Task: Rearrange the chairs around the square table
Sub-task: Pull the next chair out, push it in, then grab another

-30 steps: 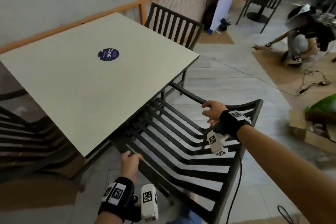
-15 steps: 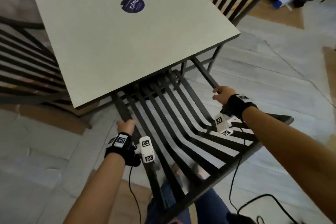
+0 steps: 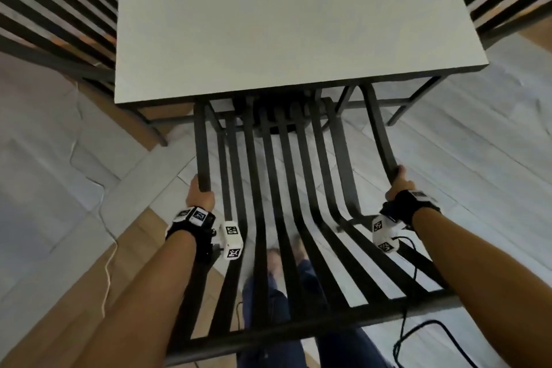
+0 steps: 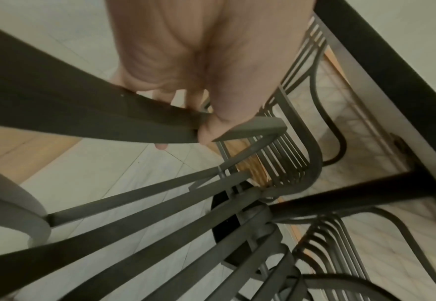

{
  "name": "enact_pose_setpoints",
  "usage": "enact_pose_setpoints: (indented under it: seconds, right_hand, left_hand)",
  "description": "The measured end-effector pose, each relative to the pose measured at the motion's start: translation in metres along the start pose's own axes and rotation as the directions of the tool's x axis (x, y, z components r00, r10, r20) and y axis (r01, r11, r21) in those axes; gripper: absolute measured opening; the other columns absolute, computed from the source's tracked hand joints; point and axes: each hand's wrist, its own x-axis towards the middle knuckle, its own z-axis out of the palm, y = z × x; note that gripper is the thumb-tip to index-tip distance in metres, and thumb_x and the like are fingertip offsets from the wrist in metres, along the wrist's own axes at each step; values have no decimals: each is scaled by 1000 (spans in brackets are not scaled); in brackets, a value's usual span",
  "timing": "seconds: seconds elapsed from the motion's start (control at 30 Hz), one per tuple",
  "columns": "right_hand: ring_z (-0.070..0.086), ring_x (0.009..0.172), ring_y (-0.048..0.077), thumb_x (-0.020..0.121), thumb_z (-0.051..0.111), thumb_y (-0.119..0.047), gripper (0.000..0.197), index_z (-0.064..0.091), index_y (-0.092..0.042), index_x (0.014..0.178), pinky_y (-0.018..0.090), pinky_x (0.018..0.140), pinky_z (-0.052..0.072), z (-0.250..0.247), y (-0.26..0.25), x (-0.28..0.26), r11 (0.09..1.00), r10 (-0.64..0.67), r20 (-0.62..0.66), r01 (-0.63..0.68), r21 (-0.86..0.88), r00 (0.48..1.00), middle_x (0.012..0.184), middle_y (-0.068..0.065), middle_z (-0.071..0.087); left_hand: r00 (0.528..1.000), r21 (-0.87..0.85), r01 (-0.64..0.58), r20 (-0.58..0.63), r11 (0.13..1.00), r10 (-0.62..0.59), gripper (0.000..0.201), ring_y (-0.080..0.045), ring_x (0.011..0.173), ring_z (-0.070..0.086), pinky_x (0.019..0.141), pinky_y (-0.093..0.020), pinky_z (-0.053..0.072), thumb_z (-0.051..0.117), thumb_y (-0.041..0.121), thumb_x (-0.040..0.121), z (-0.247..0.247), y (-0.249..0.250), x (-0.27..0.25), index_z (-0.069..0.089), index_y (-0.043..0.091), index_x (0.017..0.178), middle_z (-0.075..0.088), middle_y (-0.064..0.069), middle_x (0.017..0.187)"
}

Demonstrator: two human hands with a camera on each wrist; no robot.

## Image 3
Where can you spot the person's right shoe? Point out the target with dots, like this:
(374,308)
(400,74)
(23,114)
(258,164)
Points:
(300,248)

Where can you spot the person's right hand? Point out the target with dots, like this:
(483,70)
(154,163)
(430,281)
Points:
(399,186)

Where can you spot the white square table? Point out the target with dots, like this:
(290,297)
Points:
(280,27)

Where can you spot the person's right forearm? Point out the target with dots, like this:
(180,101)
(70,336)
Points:
(487,281)

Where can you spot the person's blue trousers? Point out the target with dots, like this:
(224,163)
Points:
(345,352)

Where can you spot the person's left forearm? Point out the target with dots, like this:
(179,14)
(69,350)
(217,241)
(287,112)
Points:
(142,303)

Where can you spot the black slatted metal chair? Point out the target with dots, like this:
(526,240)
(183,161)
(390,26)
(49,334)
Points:
(345,321)
(513,29)
(43,57)

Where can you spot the person's shoe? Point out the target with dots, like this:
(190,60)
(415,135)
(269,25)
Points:
(300,248)
(274,260)

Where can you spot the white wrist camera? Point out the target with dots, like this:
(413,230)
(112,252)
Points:
(231,240)
(384,234)

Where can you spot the black marker wristband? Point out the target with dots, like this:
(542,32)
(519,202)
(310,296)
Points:
(409,206)
(189,219)

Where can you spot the black round table base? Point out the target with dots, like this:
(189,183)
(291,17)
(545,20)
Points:
(269,107)

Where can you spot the person's left shoe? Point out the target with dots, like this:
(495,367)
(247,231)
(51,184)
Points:
(274,260)

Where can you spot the person's left hand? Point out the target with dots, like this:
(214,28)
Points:
(200,199)

